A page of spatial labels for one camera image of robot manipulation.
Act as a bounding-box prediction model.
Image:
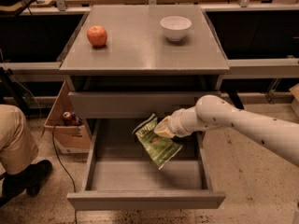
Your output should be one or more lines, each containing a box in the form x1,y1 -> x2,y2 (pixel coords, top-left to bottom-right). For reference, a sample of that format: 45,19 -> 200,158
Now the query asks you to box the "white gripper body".
167,109 -> 190,137

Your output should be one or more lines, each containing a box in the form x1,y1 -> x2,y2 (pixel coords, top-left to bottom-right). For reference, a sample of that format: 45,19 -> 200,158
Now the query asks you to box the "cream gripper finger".
154,116 -> 175,138

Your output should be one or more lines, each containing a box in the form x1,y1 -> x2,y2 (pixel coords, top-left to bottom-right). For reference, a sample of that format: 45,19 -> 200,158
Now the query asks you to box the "green jalapeno chip bag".
133,113 -> 182,169

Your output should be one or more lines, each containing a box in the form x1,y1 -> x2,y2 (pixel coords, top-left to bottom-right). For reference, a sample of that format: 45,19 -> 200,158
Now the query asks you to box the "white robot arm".
154,95 -> 299,167

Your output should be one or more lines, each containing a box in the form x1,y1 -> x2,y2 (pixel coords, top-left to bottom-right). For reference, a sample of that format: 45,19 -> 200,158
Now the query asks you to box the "closed grey top drawer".
68,91 -> 207,119

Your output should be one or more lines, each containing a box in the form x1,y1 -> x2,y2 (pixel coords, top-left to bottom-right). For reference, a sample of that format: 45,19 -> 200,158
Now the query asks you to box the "grey drawer cabinet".
57,5 -> 231,161

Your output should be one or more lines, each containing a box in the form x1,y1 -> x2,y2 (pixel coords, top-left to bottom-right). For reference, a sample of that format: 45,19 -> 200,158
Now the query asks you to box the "open grey middle drawer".
67,119 -> 226,211

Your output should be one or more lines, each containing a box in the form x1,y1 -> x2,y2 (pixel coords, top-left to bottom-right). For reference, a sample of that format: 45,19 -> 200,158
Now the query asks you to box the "cardboard box on floor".
44,81 -> 91,154

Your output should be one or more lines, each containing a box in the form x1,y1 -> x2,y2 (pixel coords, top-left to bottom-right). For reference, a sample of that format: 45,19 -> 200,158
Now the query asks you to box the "white ceramic bowl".
160,16 -> 192,41

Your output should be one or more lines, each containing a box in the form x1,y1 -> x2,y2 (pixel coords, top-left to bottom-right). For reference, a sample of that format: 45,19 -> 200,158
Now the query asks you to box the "red soda can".
63,111 -> 77,126

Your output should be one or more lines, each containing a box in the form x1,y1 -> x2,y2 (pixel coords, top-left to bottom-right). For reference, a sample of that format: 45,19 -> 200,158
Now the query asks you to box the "red apple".
87,25 -> 107,48

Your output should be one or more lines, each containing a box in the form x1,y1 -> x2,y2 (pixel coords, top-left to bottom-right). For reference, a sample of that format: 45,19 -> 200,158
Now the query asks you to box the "black shoe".
0,160 -> 52,206

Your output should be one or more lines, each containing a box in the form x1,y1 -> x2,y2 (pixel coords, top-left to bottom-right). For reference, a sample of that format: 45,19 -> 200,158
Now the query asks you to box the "black floor cable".
51,123 -> 78,224

